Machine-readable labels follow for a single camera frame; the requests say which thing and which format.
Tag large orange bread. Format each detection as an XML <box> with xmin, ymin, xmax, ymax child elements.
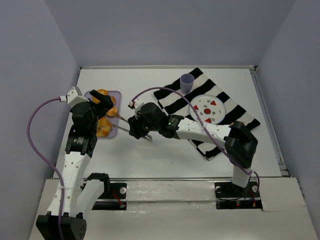
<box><xmin>96</xmin><ymin>117</ymin><xmax>113</xmax><ymax>137</ymax></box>

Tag lilac plastic tray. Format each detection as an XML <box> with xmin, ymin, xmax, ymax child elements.
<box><xmin>84</xmin><ymin>90</ymin><xmax>122</xmax><ymax>139</ymax></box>

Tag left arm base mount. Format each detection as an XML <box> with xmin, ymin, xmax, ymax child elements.
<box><xmin>92</xmin><ymin>182</ymin><xmax>127</xmax><ymax>211</ymax></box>

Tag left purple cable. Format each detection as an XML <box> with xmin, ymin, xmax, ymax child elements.
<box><xmin>26</xmin><ymin>97</ymin><xmax>66</xmax><ymax>240</ymax></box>

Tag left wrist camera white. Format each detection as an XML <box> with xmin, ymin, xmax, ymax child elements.
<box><xmin>59</xmin><ymin>86</ymin><xmax>89</xmax><ymax>107</ymax></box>

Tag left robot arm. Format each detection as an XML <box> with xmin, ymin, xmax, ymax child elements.
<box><xmin>35</xmin><ymin>87</ymin><xmax>114</xmax><ymax>240</ymax></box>

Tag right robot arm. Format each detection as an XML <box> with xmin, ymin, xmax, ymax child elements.
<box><xmin>128</xmin><ymin>100</ymin><xmax>258</xmax><ymax>188</ymax></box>

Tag metal food tongs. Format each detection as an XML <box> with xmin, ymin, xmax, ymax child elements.
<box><xmin>106</xmin><ymin>111</ymin><xmax>153</xmax><ymax>143</ymax></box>

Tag small golden bread roll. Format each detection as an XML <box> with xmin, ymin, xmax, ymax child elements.
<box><xmin>106</xmin><ymin>106</ymin><xmax>119</xmax><ymax>118</ymax></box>

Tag watermelon pattern plate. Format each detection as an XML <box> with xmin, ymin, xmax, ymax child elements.
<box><xmin>190</xmin><ymin>94</ymin><xmax>226</xmax><ymax>125</ymax></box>

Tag black white striped cloth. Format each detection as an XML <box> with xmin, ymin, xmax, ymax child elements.
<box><xmin>153</xmin><ymin>67</ymin><xmax>261</xmax><ymax>161</ymax></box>

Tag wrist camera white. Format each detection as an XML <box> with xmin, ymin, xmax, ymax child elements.
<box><xmin>128</xmin><ymin>98</ymin><xmax>145</xmax><ymax>119</ymax></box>
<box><xmin>59</xmin><ymin>86</ymin><xmax>89</xmax><ymax>107</ymax></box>

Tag metal table edge rail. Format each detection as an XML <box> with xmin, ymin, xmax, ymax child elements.
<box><xmin>80</xmin><ymin>65</ymin><xmax>257</xmax><ymax>71</ymax></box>

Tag lilac plastic cup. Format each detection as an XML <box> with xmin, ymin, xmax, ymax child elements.
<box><xmin>179</xmin><ymin>73</ymin><xmax>195</xmax><ymax>95</ymax></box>

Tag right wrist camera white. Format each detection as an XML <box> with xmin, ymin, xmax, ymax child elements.
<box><xmin>128</xmin><ymin>98</ymin><xmax>145</xmax><ymax>119</ymax></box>

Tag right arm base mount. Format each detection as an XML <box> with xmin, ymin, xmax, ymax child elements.
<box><xmin>214</xmin><ymin>181</ymin><xmax>263</xmax><ymax>210</ymax></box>

